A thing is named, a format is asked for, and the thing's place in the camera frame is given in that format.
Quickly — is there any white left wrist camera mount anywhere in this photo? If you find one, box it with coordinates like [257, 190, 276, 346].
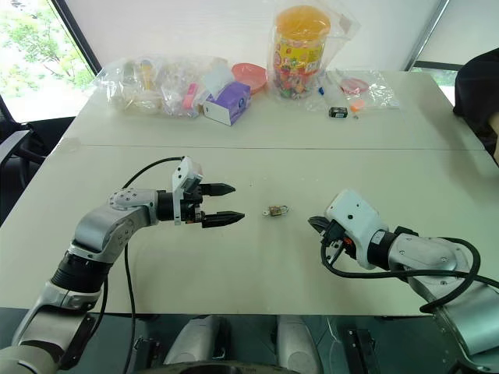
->
[171, 156, 204, 227]

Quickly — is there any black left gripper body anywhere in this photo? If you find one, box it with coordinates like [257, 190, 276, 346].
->
[180, 182, 207, 228]

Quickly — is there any black office chair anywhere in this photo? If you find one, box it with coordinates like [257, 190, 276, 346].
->
[0, 93, 76, 228]

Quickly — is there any candy jar with orange lid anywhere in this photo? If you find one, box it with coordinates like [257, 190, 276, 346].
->
[272, 5, 333, 101]

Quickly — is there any candy jar in bag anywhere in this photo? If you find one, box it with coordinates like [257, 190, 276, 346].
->
[265, 2, 362, 105]

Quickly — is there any clear plastic bag of sundries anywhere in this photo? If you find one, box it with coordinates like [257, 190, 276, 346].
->
[91, 54, 232, 118]

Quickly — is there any pink plastic bowl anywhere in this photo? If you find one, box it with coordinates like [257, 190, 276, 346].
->
[230, 62, 270, 96]

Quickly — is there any grey window frame bar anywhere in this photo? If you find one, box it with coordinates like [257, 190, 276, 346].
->
[405, 0, 450, 72]

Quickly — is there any silver rounded leg cover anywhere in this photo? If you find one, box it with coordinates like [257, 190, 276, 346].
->
[275, 314, 324, 374]
[162, 314, 233, 368]

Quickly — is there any flat clear plastic bag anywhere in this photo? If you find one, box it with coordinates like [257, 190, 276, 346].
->
[310, 69, 402, 113]

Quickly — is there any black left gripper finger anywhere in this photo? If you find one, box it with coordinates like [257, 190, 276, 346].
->
[200, 182, 237, 197]
[201, 211, 246, 229]

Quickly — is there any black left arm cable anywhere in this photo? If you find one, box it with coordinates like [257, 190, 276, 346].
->
[119, 155, 186, 374]

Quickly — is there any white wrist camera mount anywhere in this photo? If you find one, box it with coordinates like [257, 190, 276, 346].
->
[171, 156, 204, 227]
[324, 189, 391, 271]

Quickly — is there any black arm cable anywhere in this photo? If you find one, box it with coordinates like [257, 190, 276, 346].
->
[119, 155, 186, 374]
[319, 235, 499, 292]

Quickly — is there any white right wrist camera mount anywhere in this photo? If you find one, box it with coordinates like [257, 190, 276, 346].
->
[324, 189, 391, 271]

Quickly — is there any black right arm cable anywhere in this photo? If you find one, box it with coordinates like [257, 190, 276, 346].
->
[319, 235, 499, 292]

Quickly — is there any dark window frame bar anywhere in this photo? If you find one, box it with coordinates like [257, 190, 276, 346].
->
[51, 0, 103, 77]

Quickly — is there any person in black shirt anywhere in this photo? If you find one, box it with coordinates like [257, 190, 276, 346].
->
[451, 49, 499, 167]

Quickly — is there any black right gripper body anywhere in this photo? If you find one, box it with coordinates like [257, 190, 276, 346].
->
[319, 219, 358, 263]

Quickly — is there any purple tissue box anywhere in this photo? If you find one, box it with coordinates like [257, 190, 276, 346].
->
[201, 64, 252, 128]

